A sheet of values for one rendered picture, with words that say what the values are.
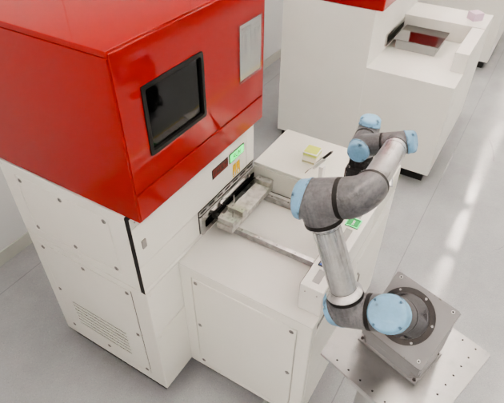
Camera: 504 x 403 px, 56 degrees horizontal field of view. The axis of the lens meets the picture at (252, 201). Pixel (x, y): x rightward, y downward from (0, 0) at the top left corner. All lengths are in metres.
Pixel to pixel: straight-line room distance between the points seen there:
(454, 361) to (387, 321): 0.45
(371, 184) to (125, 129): 0.70
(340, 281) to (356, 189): 0.33
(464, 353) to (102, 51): 1.52
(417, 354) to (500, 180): 2.73
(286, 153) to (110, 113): 1.17
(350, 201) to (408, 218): 2.36
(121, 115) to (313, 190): 0.57
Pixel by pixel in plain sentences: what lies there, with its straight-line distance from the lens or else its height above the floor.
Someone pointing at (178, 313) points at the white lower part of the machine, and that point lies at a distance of 2.23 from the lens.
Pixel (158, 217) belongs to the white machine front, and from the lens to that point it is 1.76.
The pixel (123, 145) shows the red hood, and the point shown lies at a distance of 1.42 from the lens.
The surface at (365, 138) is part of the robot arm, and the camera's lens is 1.62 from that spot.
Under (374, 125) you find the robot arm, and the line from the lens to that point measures 1.68.
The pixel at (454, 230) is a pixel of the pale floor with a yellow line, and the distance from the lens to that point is 3.60.
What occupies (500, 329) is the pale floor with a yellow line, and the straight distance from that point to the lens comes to 3.12.
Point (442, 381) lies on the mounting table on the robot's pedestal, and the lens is 1.80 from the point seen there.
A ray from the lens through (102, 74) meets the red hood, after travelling 1.33.
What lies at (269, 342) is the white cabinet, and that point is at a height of 0.59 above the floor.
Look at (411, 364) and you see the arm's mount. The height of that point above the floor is 0.91.
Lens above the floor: 2.30
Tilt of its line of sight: 41 degrees down
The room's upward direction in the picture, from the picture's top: straight up
